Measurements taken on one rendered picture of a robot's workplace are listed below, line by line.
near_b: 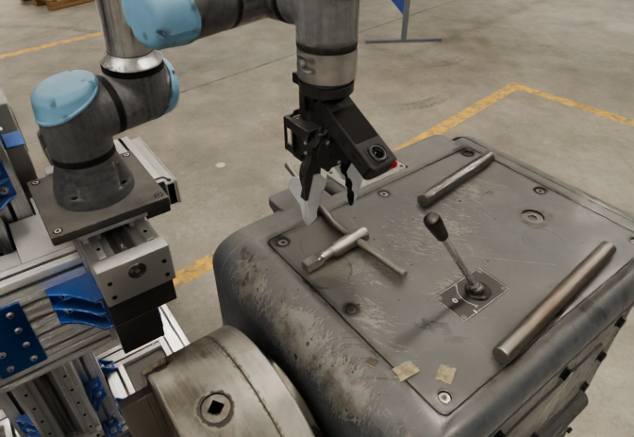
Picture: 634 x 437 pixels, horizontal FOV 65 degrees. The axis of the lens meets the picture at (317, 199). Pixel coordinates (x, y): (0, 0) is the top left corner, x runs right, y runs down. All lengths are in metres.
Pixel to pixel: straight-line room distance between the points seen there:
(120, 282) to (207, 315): 1.36
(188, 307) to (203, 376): 1.77
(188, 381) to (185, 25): 0.40
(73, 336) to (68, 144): 0.45
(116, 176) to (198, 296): 1.45
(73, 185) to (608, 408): 1.99
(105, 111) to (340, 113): 0.50
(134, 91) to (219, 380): 0.59
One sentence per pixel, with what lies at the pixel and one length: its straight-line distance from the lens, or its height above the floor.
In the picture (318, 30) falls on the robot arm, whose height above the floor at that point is 1.57.
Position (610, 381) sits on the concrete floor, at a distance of 2.39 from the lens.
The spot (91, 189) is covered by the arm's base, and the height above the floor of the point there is 1.21.
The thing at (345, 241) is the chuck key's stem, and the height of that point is 1.28.
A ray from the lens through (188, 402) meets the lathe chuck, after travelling 0.61.
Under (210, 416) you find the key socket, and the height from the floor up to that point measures 1.23.
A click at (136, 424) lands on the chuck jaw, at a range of 0.68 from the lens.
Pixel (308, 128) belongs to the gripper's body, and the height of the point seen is 1.43.
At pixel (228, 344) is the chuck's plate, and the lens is 0.66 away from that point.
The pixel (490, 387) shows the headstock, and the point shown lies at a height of 1.25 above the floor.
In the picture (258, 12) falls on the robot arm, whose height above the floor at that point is 1.58.
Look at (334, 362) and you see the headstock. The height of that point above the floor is 1.24.
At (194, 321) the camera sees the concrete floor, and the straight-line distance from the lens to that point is 2.33.
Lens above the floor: 1.75
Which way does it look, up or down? 37 degrees down
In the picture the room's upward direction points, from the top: straight up
